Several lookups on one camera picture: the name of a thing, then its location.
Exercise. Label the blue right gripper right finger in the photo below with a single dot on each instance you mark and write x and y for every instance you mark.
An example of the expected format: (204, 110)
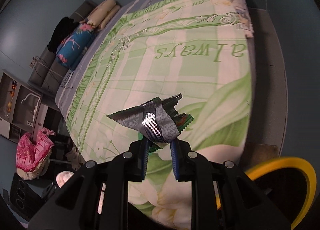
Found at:
(175, 158)

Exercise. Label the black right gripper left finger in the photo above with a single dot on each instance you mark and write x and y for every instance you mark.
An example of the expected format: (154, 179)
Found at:
(144, 155)

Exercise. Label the silver foil snack wrapper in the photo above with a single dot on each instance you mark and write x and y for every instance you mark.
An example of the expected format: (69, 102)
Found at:
(156, 119)

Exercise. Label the yellow rimmed trash bin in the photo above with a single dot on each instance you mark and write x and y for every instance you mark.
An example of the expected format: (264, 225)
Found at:
(275, 194)

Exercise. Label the green floral bed quilt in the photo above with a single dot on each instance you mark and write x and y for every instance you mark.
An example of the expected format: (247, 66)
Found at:
(197, 48)

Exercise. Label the pink plastic bag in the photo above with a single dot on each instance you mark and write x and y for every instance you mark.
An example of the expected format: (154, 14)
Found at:
(29, 155)

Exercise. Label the grey padded headboard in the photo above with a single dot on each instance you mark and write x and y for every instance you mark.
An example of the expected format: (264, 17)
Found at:
(48, 73)

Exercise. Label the blue floral folded blanket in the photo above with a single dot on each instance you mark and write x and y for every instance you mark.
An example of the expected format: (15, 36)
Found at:
(73, 48)

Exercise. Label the white shelf unit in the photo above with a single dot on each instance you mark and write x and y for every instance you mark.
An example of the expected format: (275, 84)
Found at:
(24, 109)

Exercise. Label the beige folded pillow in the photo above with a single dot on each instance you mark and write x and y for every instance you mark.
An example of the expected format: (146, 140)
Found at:
(102, 14)

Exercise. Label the black clothing pile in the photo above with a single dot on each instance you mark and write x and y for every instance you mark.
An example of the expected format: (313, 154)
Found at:
(63, 29)

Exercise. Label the dark bed frame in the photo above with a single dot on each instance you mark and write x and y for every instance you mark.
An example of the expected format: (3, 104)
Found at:
(267, 127)

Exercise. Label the wall power socket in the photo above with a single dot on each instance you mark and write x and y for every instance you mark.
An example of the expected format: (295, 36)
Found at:
(32, 63)

